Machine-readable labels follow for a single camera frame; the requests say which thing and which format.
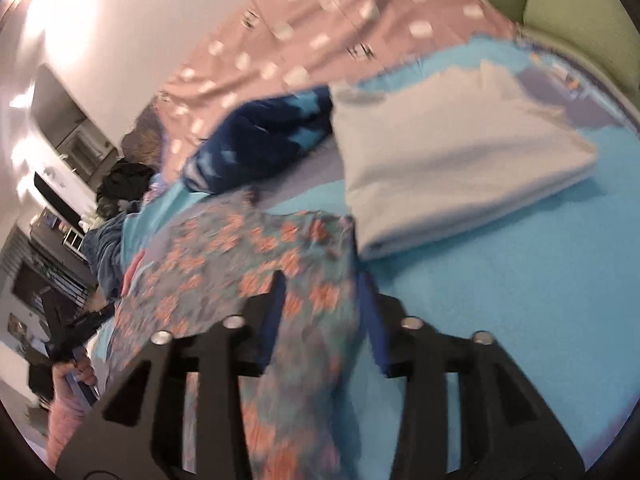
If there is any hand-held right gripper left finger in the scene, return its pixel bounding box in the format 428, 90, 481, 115
55, 270, 288, 480

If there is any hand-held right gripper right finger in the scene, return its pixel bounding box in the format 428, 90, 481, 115
356, 274, 586, 480

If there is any floral knit garment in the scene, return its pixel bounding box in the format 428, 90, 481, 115
102, 195, 363, 480

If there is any person's left forearm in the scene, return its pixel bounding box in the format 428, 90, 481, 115
45, 387, 101, 471

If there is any black clothes pile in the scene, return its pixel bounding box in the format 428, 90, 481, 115
95, 160, 156, 206

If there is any person's left hand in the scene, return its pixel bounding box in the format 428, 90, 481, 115
51, 357, 98, 396

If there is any folded pink cloth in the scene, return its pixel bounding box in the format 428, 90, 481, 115
121, 252, 141, 298

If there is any dark blue blanket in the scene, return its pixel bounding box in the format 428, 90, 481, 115
82, 212, 138, 301

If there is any blue purple bed sheet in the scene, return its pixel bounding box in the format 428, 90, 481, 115
85, 30, 640, 480

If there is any folded white cloth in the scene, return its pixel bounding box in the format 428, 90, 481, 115
330, 57, 601, 261

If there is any navy star blanket roll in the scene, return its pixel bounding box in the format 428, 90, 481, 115
180, 85, 337, 196

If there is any pink polka dot sheet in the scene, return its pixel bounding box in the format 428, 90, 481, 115
152, 0, 521, 186

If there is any large green pillow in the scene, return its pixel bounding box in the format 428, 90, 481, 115
522, 0, 640, 111

